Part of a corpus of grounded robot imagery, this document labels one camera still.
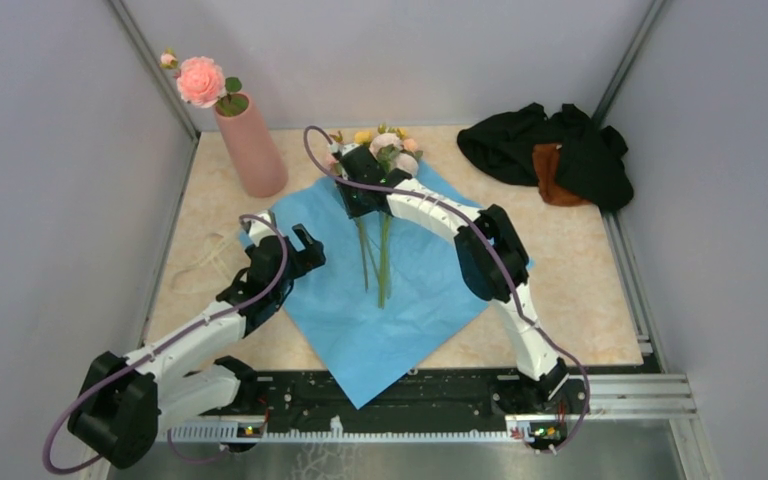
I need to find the blue wrapping paper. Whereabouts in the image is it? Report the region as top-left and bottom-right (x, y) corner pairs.
(238, 158), (536, 410)

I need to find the black cloth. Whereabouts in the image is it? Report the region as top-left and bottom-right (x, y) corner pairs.
(456, 103), (634, 211)

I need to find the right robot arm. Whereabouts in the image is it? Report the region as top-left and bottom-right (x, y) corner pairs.
(329, 144), (568, 412)

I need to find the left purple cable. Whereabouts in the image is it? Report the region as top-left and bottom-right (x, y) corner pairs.
(41, 213), (291, 476)

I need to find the mixed flower bouquet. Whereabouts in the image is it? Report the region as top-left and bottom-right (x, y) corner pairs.
(325, 124), (423, 309)

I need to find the purple cable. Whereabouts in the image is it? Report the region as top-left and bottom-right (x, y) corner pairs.
(303, 125), (592, 455)
(41, 213), (291, 476)

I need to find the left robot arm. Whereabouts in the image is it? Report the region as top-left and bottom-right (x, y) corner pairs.
(65, 222), (326, 469)

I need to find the cream ribbon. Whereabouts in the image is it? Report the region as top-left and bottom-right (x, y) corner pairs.
(170, 232), (238, 295)

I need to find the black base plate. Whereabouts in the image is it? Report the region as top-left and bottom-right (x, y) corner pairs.
(195, 367), (587, 439)

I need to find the pink rose in vase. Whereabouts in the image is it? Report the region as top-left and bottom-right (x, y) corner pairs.
(159, 48), (250, 117)

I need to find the aluminium frame rail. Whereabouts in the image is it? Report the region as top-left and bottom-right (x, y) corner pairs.
(79, 374), (710, 480)

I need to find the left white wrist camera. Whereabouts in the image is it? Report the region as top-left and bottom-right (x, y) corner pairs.
(240, 210), (277, 246)

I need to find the pink ceramic vase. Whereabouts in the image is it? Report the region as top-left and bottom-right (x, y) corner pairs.
(214, 92), (288, 198)

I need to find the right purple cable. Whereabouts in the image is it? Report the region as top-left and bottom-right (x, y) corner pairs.
(303, 125), (592, 455)

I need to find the brown cloth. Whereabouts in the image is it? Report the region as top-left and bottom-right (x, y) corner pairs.
(532, 143), (589, 207)

